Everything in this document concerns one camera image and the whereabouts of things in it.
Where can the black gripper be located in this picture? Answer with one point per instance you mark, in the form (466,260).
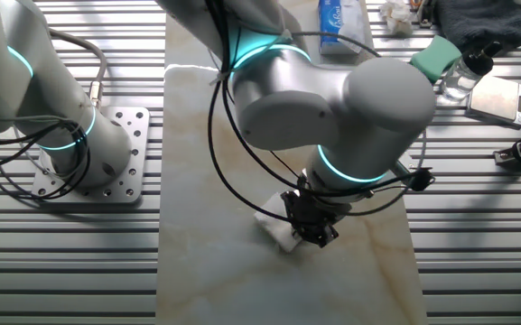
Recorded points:
(314,214)

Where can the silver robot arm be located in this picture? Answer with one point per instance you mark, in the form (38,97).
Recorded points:
(332,108)

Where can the blue tissue pack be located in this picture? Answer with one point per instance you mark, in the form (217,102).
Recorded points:
(332,22)

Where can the green disc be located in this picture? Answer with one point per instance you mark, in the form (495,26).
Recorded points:
(436,58)

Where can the grey digital scale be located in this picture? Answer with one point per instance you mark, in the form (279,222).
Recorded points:
(495,99)

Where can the crumpled white tissue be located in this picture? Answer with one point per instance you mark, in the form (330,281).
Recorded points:
(397,15)

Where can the dark folded towel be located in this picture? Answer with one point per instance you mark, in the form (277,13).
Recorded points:
(481,20)

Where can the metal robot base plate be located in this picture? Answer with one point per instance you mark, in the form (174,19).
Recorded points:
(136,135)

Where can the black round mount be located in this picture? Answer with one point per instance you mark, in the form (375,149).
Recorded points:
(461,79)

